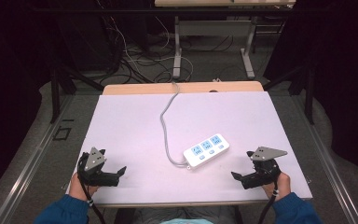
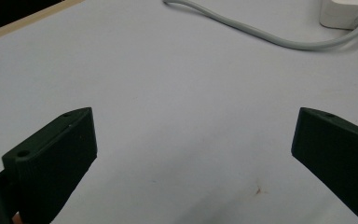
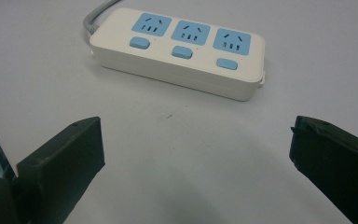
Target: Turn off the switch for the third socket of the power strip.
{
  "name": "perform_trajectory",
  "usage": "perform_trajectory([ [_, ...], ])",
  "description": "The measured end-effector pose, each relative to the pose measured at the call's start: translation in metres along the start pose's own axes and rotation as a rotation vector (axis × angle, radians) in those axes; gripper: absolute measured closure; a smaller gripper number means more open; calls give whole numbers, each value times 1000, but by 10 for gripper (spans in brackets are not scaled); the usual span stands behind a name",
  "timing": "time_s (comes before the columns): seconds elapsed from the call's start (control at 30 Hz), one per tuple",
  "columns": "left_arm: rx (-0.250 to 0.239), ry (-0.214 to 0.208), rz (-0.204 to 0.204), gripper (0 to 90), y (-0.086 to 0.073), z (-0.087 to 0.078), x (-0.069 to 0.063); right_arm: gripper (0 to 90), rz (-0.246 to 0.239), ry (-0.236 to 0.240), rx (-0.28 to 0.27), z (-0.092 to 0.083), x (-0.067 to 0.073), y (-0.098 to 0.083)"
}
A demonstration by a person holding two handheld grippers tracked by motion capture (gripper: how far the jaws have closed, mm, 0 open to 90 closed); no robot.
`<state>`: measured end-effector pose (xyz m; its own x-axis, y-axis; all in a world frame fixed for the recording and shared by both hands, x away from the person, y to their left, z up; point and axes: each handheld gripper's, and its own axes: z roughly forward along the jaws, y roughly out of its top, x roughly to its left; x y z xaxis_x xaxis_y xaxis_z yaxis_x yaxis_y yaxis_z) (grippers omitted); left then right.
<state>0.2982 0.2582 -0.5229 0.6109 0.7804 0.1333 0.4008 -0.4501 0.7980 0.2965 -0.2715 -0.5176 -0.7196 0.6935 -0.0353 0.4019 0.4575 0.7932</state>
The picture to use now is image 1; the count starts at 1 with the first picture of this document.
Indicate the metal floor rail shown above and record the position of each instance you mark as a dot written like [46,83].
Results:
[28,168]
[329,161]

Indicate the white power strip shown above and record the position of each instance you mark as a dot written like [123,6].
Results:
[206,151]

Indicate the grey metal desk frame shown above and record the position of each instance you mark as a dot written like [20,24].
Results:
[177,49]

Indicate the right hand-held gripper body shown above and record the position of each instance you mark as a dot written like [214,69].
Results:
[264,169]

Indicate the person's left hand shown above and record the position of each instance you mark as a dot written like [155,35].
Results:
[80,190]

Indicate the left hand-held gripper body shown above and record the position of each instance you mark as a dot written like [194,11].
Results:
[93,161]

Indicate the black floor tape marks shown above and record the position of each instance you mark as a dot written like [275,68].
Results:
[62,133]

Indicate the person's right hand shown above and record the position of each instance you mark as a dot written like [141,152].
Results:
[282,186]

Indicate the black metal stand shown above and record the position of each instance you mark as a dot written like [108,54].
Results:
[56,93]
[308,93]

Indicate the white table mat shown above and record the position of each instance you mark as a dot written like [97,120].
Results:
[130,124]

